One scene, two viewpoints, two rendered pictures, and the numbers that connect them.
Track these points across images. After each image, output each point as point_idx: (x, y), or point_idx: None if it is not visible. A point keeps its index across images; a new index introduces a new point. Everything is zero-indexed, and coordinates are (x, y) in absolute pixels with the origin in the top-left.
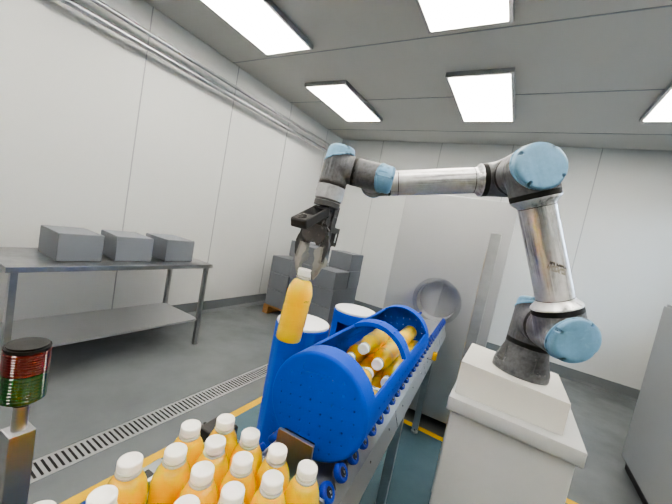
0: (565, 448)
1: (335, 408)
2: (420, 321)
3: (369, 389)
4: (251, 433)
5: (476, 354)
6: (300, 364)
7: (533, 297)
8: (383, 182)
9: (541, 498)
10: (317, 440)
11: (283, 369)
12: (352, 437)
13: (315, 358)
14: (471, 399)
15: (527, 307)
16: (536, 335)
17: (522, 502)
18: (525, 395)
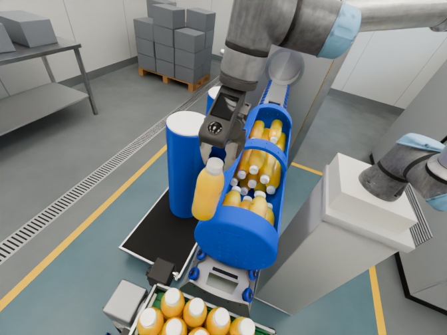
0: (401, 244)
1: (250, 252)
2: (288, 119)
3: (276, 238)
4: (197, 306)
5: (346, 173)
6: (217, 228)
7: (425, 143)
8: (337, 48)
9: (369, 257)
10: (235, 261)
11: (202, 228)
12: (263, 264)
13: (231, 227)
14: (340, 212)
15: (415, 152)
16: (421, 187)
17: (356, 257)
18: (384, 214)
